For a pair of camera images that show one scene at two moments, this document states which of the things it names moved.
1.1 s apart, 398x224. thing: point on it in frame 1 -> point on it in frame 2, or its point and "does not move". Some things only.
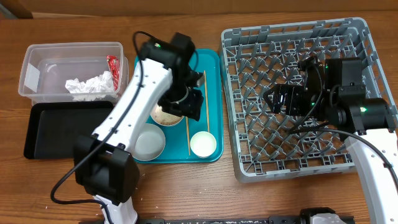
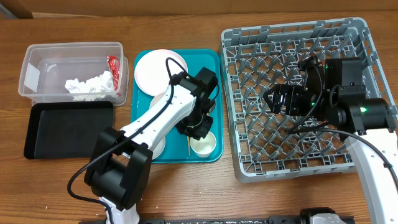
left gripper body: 180,98 -> 198,123
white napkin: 99,88 does not move
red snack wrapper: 114,65 does not move
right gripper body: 298,101 does not move
